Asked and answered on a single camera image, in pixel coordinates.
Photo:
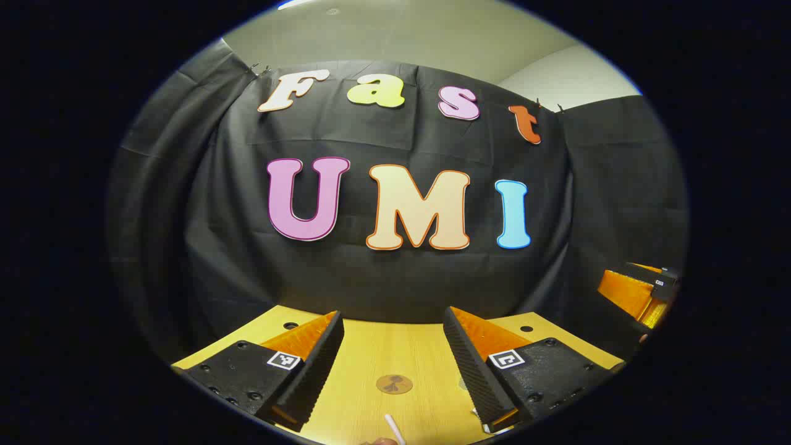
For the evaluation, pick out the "wooden desktop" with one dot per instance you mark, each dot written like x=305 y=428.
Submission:
x=395 y=352

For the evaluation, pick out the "round brown coaster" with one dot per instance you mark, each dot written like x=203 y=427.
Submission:
x=394 y=384

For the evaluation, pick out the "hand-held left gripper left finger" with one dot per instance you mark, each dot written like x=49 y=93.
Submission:
x=315 y=377

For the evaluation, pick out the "white toothbrush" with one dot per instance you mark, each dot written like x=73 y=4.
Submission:
x=394 y=428

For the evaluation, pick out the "black backdrop cloth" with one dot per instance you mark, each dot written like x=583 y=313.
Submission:
x=401 y=278

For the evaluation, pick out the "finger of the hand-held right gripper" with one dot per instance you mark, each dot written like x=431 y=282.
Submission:
x=624 y=290

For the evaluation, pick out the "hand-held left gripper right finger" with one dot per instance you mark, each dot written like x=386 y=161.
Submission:
x=473 y=377

